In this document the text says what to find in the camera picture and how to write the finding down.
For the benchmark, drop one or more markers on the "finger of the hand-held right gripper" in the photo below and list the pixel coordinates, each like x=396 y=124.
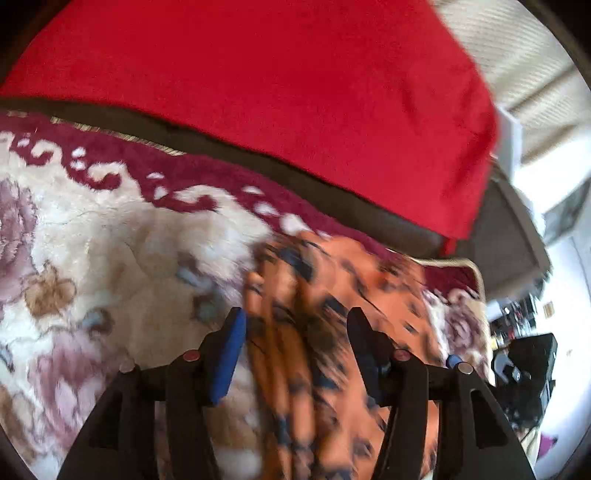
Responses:
x=453 y=360

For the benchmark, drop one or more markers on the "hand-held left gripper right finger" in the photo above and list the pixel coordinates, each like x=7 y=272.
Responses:
x=369 y=364

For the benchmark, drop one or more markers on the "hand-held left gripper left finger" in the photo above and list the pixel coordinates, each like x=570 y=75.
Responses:
x=228 y=355

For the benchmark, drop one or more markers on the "orange spotted small garment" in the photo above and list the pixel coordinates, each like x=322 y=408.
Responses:
x=332 y=323

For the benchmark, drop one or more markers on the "cream maroon floral blanket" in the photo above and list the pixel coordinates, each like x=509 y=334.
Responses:
x=115 y=249

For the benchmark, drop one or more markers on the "dark brown sofa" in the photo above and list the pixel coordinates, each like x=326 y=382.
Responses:
x=323 y=194

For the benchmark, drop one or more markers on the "red fleece throw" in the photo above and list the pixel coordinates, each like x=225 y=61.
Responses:
x=258 y=101

